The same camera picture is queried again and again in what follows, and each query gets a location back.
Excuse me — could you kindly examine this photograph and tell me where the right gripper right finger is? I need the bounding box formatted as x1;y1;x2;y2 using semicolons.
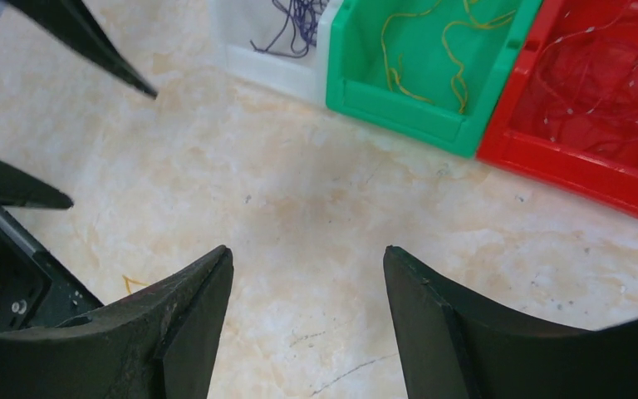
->
383;246;638;398

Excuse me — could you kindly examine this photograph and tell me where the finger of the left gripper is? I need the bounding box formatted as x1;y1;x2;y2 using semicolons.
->
0;161;74;209
6;0;158;99

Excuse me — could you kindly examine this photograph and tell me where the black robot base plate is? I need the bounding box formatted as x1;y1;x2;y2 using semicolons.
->
0;207;103;333

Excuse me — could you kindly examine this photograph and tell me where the red plastic bin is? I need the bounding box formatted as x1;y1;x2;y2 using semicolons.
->
477;1;638;219

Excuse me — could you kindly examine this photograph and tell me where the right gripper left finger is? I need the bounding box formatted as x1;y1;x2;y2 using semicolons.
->
0;245;234;398

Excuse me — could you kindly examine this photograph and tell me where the purple cable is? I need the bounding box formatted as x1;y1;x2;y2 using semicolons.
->
249;0;331;60

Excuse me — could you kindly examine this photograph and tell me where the white plastic bin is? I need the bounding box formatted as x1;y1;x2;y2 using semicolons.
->
209;0;343;107

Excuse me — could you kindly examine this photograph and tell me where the red cable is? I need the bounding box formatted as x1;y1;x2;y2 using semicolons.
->
528;0;638;166

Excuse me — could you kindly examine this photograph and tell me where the green plastic bin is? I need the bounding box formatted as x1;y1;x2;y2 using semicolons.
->
326;0;541;158

